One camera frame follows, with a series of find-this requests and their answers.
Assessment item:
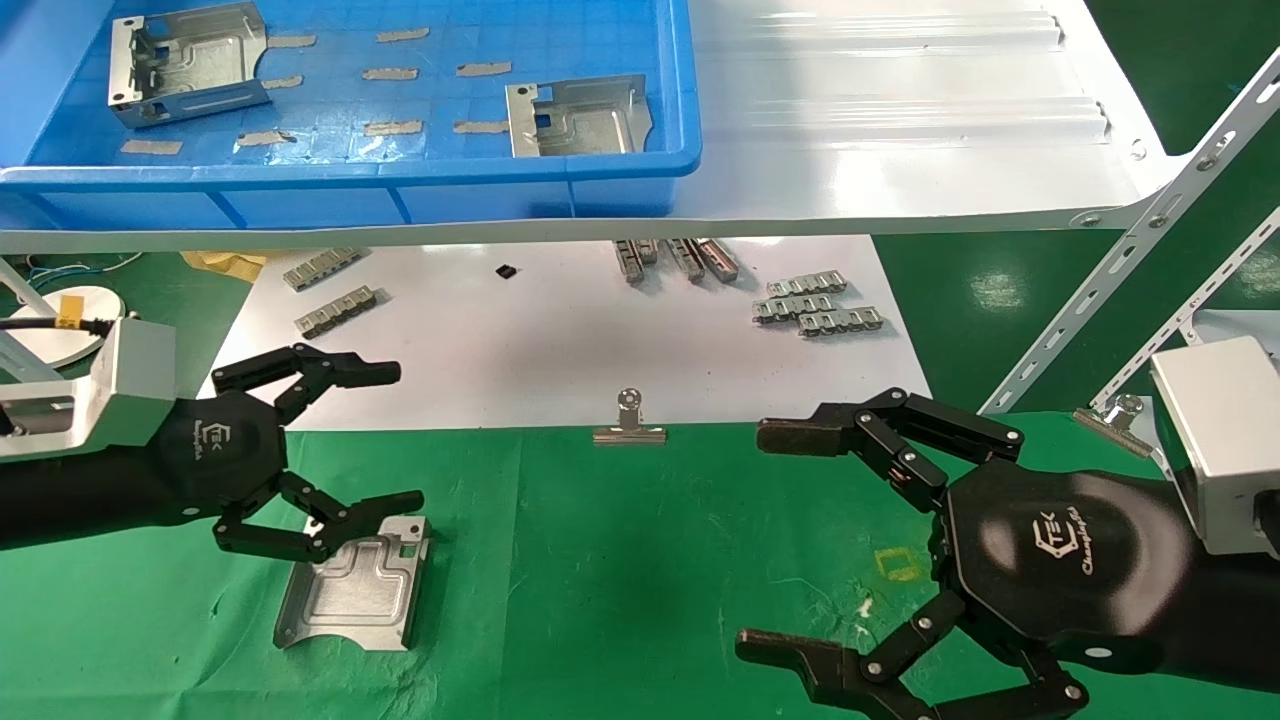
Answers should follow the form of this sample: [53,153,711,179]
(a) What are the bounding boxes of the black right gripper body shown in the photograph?
[932,462,1201,656]

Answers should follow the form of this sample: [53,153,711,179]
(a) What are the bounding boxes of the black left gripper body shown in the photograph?
[150,392,291,526]

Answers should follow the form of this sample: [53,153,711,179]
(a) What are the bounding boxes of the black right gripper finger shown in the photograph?
[735,590,1089,720]
[757,388,1024,513]

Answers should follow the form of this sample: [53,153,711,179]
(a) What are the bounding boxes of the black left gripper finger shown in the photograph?
[213,470,425,563]
[212,344,402,428]

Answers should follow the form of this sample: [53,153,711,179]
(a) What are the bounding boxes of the sheet metal bracket part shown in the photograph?
[108,3,271,129]
[505,75,653,159]
[273,515,433,652]

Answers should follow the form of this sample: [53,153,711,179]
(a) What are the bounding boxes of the silver binder clip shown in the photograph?
[593,388,668,446]
[1073,394,1161,458]

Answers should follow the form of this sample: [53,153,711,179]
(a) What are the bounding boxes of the yellow crumpled paper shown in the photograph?
[180,250,269,283]

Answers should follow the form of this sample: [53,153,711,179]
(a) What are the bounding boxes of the white sheet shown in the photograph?
[195,235,933,433]

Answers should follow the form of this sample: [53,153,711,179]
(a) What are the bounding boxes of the blue plastic tray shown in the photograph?
[0,0,703,233]

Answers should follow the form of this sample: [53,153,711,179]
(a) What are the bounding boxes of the white round lamp stand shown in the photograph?
[0,258,125,367]

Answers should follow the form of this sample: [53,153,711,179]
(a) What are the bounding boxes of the green table cloth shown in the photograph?
[0,412,1280,720]

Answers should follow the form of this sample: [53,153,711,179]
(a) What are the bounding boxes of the grey shelf strut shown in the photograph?
[0,335,46,386]

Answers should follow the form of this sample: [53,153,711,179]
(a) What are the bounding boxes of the white perforated shelf strut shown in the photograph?
[978,48,1280,415]
[1090,205,1280,409]

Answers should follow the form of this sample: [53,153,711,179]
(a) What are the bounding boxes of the white panel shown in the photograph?
[1195,308,1280,353]

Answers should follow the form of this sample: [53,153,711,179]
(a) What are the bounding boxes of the white metal shelf board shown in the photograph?
[0,0,1191,254]

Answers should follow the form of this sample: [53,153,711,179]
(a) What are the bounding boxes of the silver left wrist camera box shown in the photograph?
[0,318,178,461]

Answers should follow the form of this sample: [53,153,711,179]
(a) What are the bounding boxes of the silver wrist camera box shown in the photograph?
[1148,336,1280,557]
[0,318,178,461]

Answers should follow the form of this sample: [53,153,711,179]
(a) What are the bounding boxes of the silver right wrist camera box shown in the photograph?
[1148,336,1280,557]

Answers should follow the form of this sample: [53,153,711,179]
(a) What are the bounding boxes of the black camera cable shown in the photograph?
[0,314,126,333]

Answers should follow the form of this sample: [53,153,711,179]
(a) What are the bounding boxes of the thin blue white cables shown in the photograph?
[20,252,146,283]

